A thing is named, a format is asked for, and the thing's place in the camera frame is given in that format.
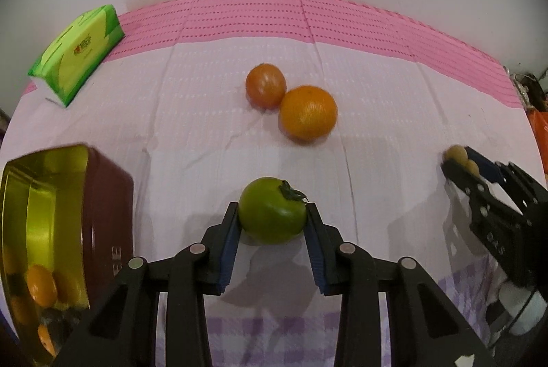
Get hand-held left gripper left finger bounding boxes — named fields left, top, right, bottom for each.
left=51, top=202, right=242, bottom=367

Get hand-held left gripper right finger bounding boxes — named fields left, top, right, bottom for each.
left=304, top=202, right=497, bottom=367

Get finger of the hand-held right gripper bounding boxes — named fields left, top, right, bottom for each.
left=441, top=159, right=482, bottom=201
left=464, top=145, right=506, bottom=184

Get green tomato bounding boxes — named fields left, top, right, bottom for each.
left=237, top=176, right=309, bottom=245

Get gold metal tin box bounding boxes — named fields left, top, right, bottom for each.
left=0, top=143, right=135, bottom=367

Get orange-yellow tomato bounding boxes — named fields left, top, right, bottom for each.
left=26, top=264, right=58, bottom=308

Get person's right hand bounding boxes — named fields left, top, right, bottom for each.
left=486, top=283, right=540, bottom=336

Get orange plastic bag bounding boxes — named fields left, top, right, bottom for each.
left=527, top=110, right=548, bottom=179

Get orange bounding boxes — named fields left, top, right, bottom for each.
left=278, top=85, right=339, bottom=143

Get orange-red tomato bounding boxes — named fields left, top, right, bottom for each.
left=245, top=64, right=287, bottom=110

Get green tissue pack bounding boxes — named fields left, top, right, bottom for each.
left=28, top=4, right=126, bottom=109

